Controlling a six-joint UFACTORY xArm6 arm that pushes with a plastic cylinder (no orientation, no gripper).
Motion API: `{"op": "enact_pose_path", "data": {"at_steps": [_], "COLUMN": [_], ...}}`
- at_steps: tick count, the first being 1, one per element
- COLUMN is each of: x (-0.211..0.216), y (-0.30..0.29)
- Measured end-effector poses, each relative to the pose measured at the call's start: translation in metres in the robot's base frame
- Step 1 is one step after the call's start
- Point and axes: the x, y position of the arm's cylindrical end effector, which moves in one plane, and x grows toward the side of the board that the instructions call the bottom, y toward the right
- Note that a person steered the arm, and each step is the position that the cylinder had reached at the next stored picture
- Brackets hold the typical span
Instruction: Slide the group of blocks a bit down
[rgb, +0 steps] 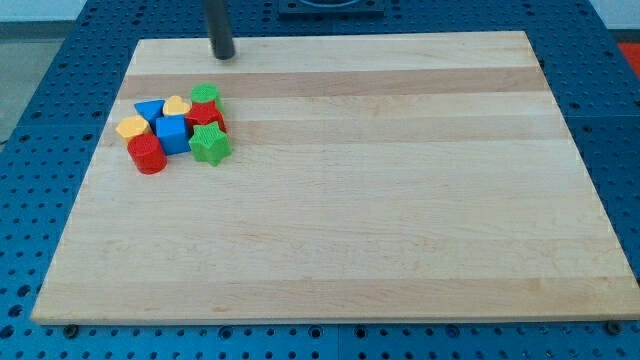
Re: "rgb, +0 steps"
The green cylinder block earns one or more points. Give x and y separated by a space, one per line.
206 92

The light wooden board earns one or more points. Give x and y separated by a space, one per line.
373 179

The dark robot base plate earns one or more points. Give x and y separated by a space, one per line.
291 8

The blue cube block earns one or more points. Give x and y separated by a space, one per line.
173 134

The yellow heart block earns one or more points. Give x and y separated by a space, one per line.
175 105

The green star block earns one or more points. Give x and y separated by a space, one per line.
209 144

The black bolt left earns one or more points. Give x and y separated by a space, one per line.
71 331

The yellow hexagon block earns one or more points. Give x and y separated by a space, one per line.
130 127

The blue triangle block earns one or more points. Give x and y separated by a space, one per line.
150 110

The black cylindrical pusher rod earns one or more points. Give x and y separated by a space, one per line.
219 29

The red cylinder block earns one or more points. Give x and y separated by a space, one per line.
147 153

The red star block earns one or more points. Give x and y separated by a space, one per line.
203 114

